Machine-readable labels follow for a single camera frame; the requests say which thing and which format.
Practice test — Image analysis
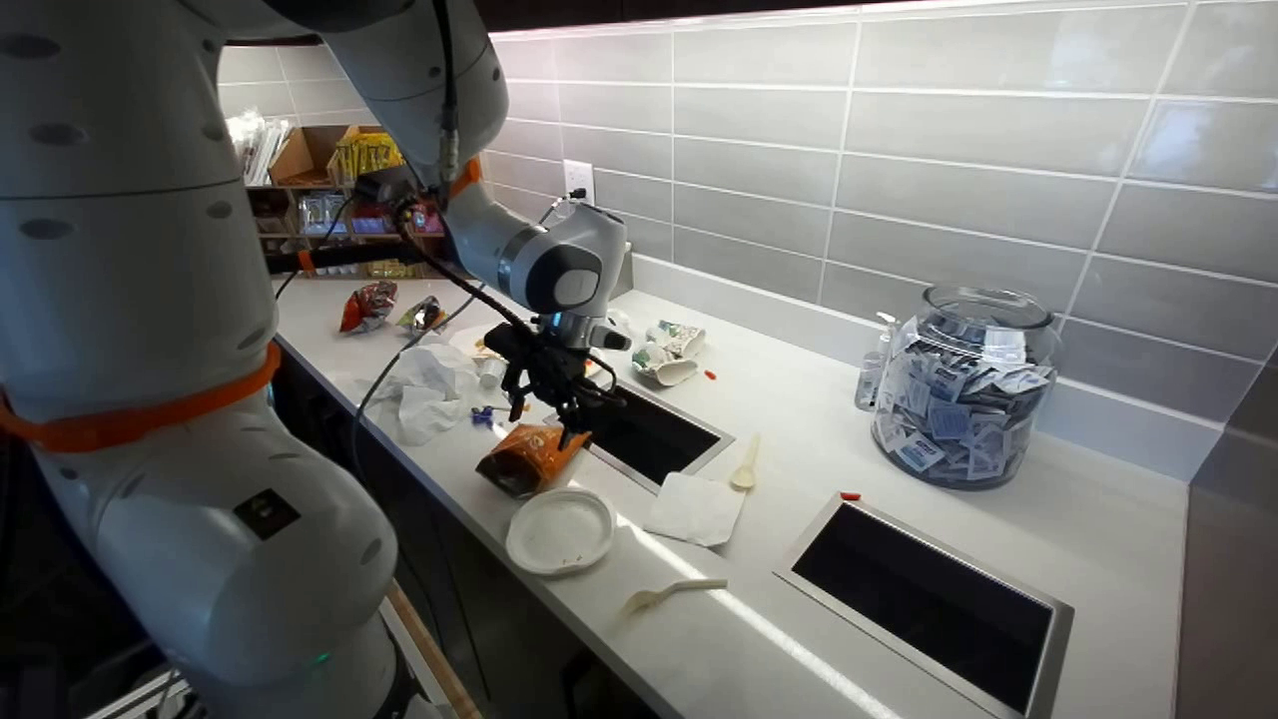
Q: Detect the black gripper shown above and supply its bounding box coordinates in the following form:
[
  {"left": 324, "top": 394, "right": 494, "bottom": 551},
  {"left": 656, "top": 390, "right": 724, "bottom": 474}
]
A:
[{"left": 503, "top": 334, "right": 604, "bottom": 450}]

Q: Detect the orange snack packet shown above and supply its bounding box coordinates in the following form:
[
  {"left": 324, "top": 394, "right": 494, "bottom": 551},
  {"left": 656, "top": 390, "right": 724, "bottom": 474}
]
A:
[{"left": 470, "top": 419, "right": 596, "bottom": 503}]

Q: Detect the empty white paper plate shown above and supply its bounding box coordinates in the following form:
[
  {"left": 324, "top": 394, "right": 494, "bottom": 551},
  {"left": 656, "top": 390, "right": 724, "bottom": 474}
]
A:
[{"left": 498, "top": 484, "right": 619, "bottom": 580}]

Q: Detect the crumpled white plastic bag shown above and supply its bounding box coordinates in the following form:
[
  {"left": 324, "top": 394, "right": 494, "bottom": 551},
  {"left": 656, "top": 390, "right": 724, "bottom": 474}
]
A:
[{"left": 375, "top": 331, "right": 490, "bottom": 450}]

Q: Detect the shiny silver wrapper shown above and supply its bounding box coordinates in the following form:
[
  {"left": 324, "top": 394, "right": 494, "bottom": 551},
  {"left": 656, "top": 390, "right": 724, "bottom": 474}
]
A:
[{"left": 394, "top": 295, "right": 447, "bottom": 343}]

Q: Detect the white paper napkin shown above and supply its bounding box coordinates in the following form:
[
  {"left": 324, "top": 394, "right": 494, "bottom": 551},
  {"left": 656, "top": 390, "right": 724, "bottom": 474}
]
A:
[{"left": 640, "top": 468, "right": 750, "bottom": 551}]

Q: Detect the small pale wooden spoon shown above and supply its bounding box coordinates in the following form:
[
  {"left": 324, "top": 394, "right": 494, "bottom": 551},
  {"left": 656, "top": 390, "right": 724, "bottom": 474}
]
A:
[{"left": 728, "top": 430, "right": 768, "bottom": 494}]

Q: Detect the red snack wrapper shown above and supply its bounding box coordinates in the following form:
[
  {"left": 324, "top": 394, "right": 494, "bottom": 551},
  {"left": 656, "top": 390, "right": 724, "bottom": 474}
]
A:
[{"left": 334, "top": 278, "right": 399, "bottom": 334}]

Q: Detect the white plastic spoon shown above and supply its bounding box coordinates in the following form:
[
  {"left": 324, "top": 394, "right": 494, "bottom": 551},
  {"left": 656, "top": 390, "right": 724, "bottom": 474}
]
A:
[{"left": 619, "top": 571, "right": 734, "bottom": 618}]

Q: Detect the dark cabinet front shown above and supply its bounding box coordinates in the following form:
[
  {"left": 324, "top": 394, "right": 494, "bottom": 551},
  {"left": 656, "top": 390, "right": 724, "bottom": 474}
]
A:
[{"left": 271, "top": 343, "right": 671, "bottom": 719}]

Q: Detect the wooden plank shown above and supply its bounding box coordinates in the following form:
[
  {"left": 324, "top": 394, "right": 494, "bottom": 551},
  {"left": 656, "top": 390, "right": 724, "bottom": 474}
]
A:
[{"left": 375, "top": 571, "right": 483, "bottom": 719}]

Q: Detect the wooden condiment organizer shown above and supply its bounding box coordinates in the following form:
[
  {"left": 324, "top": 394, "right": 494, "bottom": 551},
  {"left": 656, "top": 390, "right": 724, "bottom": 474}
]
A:
[{"left": 245, "top": 120, "right": 414, "bottom": 274}]

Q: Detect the white plastic bag bundle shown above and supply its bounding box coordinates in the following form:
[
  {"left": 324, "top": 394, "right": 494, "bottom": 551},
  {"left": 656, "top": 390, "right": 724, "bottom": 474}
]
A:
[{"left": 223, "top": 106, "right": 291, "bottom": 193}]

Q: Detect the glass jar of blue packets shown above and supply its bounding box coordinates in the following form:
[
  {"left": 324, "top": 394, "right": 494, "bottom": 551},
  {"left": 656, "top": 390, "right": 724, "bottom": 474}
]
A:
[{"left": 872, "top": 278, "right": 1062, "bottom": 492}]

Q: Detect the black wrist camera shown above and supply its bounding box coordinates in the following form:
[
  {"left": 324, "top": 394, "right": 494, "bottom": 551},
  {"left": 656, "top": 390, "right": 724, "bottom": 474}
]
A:
[{"left": 479, "top": 315, "right": 629, "bottom": 373}]

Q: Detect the black power cable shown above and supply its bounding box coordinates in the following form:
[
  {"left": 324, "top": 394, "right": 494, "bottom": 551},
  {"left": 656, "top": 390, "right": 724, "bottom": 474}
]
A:
[{"left": 348, "top": 293, "right": 483, "bottom": 442}]

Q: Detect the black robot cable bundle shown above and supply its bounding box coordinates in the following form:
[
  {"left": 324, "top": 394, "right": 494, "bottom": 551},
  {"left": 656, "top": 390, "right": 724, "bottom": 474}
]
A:
[{"left": 383, "top": 170, "right": 621, "bottom": 405}]

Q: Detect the white wall outlet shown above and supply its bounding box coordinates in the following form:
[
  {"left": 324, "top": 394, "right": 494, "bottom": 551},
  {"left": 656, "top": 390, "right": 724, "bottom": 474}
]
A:
[{"left": 559, "top": 156, "right": 597, "bottom": 206}]

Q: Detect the thin black camera cable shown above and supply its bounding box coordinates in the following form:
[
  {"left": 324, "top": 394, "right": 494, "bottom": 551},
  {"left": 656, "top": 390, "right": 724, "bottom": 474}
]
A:
[{"left": 269, "top": 197, "right": 351, "bottom": 322}]

